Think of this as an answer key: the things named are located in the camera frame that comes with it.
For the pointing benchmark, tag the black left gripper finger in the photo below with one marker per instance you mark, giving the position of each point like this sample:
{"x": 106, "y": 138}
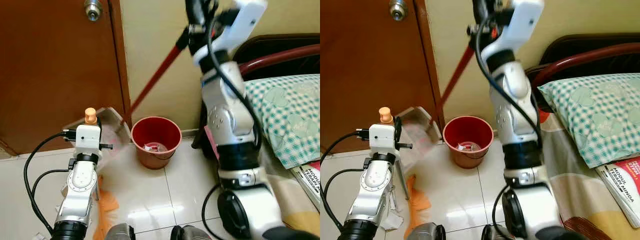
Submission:
{"x": 398, "y": 126}
{"x": 98, "y": 125}

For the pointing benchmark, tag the orange broom with silver pole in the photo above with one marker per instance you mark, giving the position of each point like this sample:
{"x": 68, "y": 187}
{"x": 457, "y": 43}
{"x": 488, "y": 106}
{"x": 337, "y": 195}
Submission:
{"x": 90, "y": 116}
{"x": 385, "y": 115}

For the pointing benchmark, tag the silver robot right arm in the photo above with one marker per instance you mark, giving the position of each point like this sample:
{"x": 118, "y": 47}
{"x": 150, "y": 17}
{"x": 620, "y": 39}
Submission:
{"x": 515, "y": 115}
{"x": 225, "y": 115}

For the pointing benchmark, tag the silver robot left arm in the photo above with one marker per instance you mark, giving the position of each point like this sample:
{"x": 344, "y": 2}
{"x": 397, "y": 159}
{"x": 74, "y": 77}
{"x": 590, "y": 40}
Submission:
{"x": 80, "y": 185}
{"x": 372, "y": 185}

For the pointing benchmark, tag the clear plastic rubbish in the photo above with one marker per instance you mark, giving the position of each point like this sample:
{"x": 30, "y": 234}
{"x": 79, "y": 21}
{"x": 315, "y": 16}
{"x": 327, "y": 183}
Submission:
{"x": 155, "y": 147}
{"x": 469, "y": 146}

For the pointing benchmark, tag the red plastic bucket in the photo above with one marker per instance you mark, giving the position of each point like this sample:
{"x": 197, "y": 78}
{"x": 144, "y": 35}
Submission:
{"x": 155, "y": 161}
{"x": 467, "y": 160}

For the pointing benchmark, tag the brown wooden door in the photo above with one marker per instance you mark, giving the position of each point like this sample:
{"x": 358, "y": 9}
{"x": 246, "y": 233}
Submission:
{"x": 50, "y": 65}
{"x": 370, "y": 65}

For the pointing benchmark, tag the clear plastic wrapper scrap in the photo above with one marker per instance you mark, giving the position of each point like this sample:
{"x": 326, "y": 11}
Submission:
{"x": 394, "y": 222}

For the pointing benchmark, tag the silver round door knob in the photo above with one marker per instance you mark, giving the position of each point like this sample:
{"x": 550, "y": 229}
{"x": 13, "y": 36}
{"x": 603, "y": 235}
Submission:
{"x": 398, "y": 9}
{"x": 93, "y": 10}

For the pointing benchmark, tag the red and white book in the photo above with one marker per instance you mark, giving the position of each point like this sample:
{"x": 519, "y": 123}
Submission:
{"x": 625, "y": 185}
{"x": 311, "y": 175}

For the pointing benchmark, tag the white crumpled paper scrap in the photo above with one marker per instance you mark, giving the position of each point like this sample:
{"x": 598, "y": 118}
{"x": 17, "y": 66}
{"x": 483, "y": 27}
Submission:
{"x": 40, "y": 236}

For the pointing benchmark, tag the green checkered pillow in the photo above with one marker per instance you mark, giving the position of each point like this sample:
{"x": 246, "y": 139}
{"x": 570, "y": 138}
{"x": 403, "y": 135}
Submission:
{"x": 595, "y": 115}
{"x": 285, "y": 115}

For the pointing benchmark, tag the grey robot right leg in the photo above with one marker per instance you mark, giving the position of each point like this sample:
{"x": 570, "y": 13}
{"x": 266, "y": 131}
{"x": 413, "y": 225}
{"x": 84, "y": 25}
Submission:
{"x": 187, "y": 234}
{"x": 497, "y": 234}

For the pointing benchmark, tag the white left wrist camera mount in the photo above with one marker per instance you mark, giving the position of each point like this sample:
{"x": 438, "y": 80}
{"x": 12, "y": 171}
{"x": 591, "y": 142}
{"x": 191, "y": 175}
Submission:
{"x": 382, "y": 136}
{"x": 87, "y": 136}

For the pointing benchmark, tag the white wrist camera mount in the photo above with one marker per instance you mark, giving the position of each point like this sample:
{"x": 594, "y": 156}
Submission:
{"x": 87, "y": 136}
{"x": 520, "y": 20}
{"x": 240, "y": 20}
{"x": 382, "y": 136}

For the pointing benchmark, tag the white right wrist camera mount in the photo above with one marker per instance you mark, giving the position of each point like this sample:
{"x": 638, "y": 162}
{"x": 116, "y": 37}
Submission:
{"x": 520, "y": 20}
{"x": 240, "y": 20}

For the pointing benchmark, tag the dark wooden bed frame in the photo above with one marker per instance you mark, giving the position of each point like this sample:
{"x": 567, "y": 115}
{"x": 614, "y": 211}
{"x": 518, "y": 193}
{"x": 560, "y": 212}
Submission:
{"x": 280, "y": 45}
{"x": 585, "y": 45}

